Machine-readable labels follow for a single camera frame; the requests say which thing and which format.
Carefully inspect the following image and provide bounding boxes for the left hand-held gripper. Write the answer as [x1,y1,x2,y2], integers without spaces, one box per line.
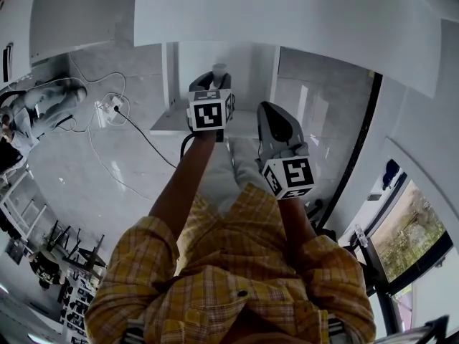
[186,70,237,143]

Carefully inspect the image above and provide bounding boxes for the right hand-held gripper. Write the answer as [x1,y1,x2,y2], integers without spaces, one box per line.
[256,100,316,200]

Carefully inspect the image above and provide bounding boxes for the person's right forearm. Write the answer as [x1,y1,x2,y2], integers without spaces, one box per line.
[278,194,319,252]

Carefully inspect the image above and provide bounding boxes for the person's left forearm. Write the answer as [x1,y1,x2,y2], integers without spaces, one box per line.
[148,130,225,275]

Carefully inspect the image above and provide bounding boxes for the person's light trousers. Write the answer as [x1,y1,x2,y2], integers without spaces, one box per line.
[207,136,267,219]

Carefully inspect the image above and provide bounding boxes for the white desk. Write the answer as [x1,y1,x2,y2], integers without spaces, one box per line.
[133,0,443,99]

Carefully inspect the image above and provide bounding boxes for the white power strip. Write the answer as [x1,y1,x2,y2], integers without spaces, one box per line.
[94,95,127,125]

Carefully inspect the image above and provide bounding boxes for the black bag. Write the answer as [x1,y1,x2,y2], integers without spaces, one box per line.
[381,158,401,191]

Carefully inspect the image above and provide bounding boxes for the person's yellow plaid shirt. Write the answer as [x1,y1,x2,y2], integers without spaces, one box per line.
[84,183,377,344]

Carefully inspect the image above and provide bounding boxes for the plain white table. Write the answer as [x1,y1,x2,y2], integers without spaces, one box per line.
[28,0,118,61]

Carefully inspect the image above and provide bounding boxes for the window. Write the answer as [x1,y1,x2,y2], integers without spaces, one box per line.
[368,177,455,294]

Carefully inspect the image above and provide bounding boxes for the black phone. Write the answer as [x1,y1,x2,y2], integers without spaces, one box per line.
[2,43,14,84]

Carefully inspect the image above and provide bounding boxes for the black stool frames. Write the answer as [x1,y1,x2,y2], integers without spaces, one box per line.
[45,220,108,276]

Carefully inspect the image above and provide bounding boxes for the white metal rack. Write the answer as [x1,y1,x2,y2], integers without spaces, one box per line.
[0,168,48,244]

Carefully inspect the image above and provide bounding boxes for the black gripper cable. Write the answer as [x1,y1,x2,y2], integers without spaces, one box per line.
[179,133,197,161]

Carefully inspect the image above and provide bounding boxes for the black floor cable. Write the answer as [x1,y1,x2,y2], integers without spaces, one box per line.
[113,106,179,171]

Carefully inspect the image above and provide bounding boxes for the white floor cable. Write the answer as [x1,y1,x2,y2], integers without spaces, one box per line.
[66,50,155,202]

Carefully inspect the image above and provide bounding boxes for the grey harness strap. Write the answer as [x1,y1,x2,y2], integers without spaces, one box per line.
[123,319,145,344]
[326,316,346,341]

